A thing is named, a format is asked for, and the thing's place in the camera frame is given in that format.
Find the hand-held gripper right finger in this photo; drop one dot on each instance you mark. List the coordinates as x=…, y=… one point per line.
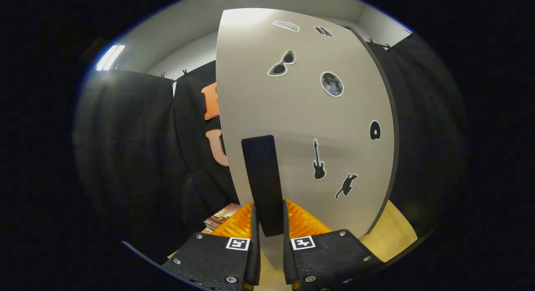
x=326, y=257

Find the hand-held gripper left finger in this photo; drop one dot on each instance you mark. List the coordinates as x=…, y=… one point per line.
x=217, y=257

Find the beige shoe cabinet door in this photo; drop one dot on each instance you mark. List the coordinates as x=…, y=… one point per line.
x=271, y=103

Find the brown book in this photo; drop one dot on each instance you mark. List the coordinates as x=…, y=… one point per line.
x=221, y=215

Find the black backdrop cloth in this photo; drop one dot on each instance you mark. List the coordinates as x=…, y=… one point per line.
x=133, y=149

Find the narrow ceiling light panel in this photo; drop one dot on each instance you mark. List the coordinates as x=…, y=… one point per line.
x=109, y=57

